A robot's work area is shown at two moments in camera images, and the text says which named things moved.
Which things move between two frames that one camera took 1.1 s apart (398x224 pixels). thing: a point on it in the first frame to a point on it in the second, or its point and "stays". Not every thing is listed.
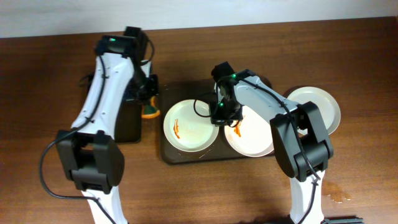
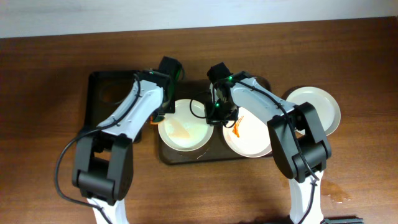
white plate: [186, 130] stays
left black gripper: [148, 94] to [158, 116]
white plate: [326, 104] stays
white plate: [252, 135] stays
